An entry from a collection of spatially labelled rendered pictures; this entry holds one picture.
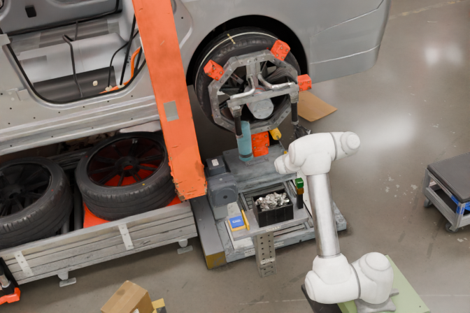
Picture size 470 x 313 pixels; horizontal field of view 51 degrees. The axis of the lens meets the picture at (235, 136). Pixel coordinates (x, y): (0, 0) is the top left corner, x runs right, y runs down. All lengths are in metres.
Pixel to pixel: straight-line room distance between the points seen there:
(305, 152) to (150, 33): 0.87
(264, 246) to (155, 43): 1.30
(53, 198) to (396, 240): 2.12
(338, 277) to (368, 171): 1.58
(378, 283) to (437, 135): 2.04
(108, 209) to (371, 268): 1.61
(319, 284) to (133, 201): 1.29
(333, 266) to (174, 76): 1.13
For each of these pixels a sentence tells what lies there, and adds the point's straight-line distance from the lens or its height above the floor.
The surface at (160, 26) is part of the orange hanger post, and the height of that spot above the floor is 1.58.
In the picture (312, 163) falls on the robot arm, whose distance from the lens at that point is 2.20.
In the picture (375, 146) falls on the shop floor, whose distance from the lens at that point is 3.97.
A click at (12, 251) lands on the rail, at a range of 3.15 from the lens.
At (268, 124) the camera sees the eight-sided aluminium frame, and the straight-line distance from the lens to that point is 3.14.
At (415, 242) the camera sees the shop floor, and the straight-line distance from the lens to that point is 3.31.
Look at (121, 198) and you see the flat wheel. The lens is 3.03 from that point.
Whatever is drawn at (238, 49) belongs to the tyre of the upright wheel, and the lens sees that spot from 2.90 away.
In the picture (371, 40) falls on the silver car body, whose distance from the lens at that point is 3.33.
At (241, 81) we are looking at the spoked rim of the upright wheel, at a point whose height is 0.92.
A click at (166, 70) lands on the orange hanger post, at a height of 1.35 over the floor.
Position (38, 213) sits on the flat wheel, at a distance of 3.15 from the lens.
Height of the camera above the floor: 2.46
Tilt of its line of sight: 37 degrees down
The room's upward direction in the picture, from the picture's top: 7 degrees counter-clockwise
